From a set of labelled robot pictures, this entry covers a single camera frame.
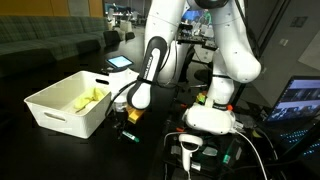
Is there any tablet with lit screen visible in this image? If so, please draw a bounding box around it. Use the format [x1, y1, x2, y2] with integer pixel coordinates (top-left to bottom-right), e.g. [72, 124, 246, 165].
[106, 54, 135, 70]

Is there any green marker pen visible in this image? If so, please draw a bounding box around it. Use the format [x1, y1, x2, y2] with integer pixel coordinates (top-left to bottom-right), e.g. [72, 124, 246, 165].
[121, 130, 141, 144]

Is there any yellow microfiber cloth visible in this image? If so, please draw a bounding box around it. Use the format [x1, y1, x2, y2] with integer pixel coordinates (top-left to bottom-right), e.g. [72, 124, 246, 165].
[73, 87, 106, 113]

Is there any tan wrist mount block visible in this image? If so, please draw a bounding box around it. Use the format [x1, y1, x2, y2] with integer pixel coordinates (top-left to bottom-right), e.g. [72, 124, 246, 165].
[126, 107, 146, 125]

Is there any white plastic storage box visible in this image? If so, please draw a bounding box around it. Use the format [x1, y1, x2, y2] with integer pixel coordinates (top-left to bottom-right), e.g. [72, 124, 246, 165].
[23, 70, 122, 140]

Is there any black office chair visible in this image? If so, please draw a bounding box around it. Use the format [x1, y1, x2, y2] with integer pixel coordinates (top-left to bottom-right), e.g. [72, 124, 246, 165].
[103, 29, 123, 46]

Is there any white VR headset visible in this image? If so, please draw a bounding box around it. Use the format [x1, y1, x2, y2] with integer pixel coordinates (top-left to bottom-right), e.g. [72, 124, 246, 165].
[181, 102, 237, 136]

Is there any green plaid sofa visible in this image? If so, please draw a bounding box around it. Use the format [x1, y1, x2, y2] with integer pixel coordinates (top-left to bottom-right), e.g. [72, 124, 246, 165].
[0, 15, 111, 62]

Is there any white VR controller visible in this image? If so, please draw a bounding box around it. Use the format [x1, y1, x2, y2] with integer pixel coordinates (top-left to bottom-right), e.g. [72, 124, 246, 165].
[178, 133, 204, 173]

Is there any open laptop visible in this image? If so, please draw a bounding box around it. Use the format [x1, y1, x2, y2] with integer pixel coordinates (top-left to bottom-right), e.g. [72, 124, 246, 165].
[265, 75, 320, 161]

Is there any white headset cable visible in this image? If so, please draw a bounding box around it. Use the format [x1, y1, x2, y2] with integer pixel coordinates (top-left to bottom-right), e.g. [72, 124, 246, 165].
[233, 129, 269, 180]

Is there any yellow stop button box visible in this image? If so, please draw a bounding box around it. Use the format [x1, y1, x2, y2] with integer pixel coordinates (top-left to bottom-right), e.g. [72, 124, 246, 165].
[195, 92, 207, 105]

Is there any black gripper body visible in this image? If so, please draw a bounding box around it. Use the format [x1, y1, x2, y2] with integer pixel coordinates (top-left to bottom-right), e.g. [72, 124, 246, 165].
[113, 109, 130, 127]

